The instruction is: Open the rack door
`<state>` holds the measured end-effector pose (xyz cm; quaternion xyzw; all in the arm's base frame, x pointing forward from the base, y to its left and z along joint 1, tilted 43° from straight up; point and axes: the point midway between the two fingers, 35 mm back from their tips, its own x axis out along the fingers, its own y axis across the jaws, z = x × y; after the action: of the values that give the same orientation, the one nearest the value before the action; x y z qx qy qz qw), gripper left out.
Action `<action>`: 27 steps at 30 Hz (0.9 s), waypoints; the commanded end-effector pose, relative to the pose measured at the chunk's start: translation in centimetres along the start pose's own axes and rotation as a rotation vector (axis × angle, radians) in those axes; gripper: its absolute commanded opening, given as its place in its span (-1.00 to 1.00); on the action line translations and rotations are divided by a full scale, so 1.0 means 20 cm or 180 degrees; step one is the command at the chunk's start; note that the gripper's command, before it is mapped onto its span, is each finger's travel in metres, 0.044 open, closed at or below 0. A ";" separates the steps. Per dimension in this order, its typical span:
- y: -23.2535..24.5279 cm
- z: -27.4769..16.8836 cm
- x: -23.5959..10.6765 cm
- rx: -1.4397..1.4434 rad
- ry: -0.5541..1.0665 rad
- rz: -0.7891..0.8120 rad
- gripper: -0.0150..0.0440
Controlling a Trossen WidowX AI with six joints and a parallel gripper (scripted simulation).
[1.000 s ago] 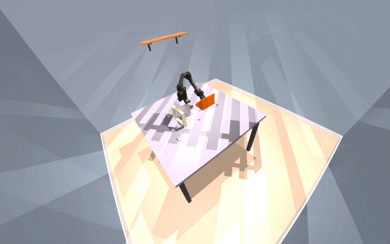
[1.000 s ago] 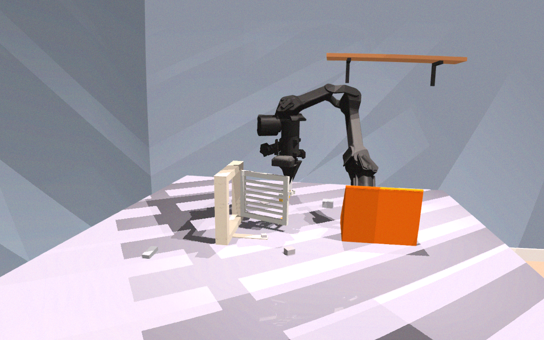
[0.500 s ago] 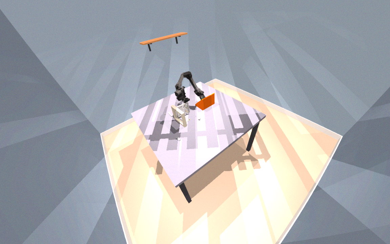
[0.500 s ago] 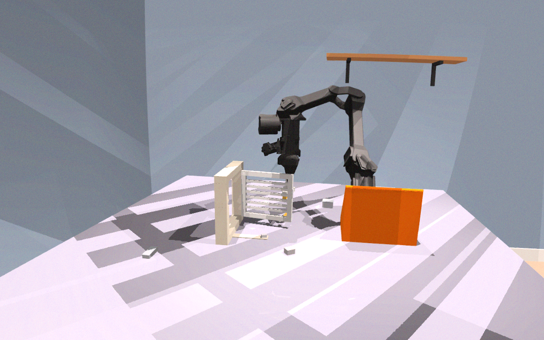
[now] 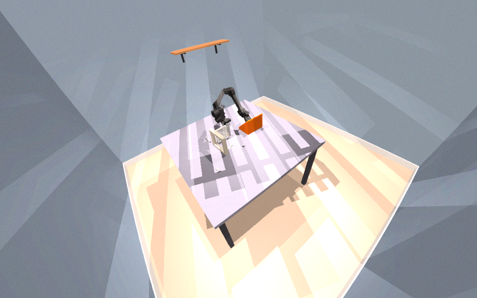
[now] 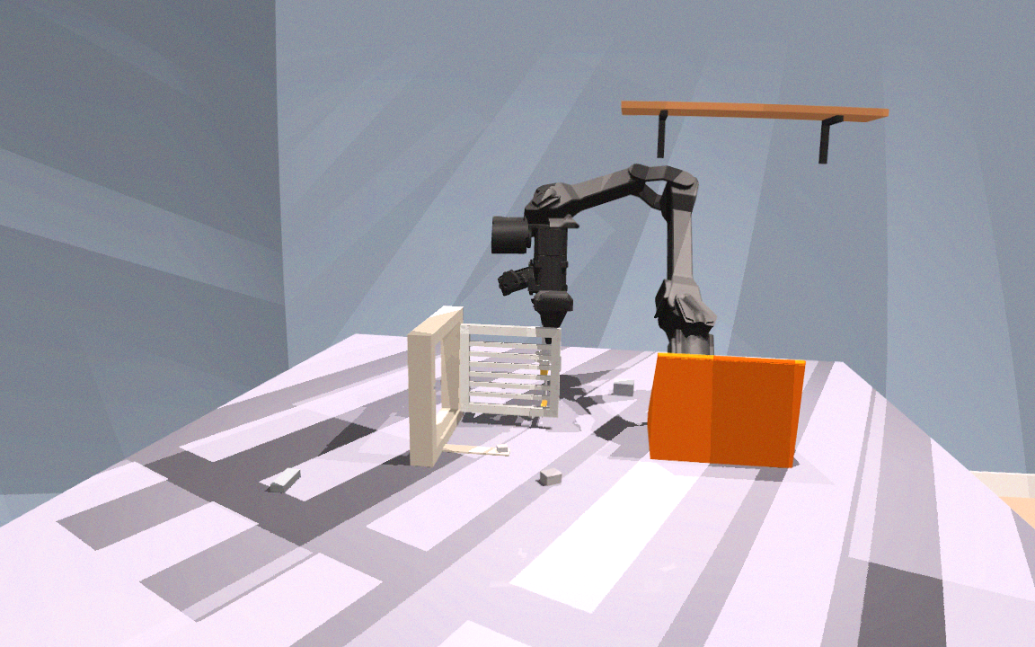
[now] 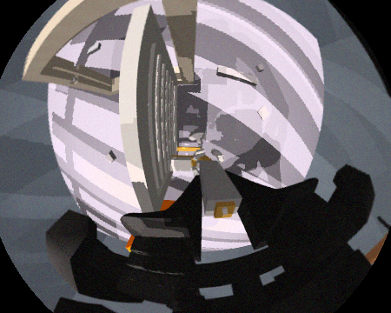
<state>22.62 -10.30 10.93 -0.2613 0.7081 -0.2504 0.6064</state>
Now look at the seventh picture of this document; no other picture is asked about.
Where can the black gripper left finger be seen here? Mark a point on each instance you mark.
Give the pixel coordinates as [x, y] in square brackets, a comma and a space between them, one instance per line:
[182, 220]

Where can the small white rectangular block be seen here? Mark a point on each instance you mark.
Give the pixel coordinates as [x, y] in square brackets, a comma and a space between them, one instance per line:
[94, 48]

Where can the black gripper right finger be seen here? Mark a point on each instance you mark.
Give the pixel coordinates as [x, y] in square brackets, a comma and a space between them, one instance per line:
[261, 206]

